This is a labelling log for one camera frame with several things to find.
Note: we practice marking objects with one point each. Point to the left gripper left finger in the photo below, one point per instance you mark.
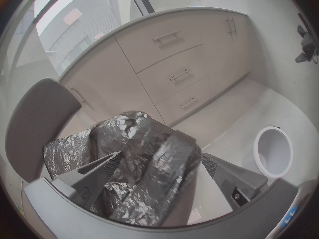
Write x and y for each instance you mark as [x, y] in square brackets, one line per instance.
[87, 180]

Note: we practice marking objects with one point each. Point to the white trash bin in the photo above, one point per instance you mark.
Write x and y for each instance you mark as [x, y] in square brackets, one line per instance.
[274, 143]

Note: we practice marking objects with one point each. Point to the beige chest of drawers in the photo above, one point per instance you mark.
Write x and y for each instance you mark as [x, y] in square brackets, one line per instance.
[162, 58]

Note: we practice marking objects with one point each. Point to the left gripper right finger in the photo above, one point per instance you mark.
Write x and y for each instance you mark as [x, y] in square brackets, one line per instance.
[234, 180]

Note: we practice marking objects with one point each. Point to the grey padded white-legged chair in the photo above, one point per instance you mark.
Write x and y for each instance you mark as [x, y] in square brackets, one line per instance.
[37, 123]

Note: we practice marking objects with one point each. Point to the window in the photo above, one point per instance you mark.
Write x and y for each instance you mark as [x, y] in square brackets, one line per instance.
[62, 33]

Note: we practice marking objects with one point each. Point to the black plastic bag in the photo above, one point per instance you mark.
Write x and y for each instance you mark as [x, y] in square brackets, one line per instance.
[149, 163]

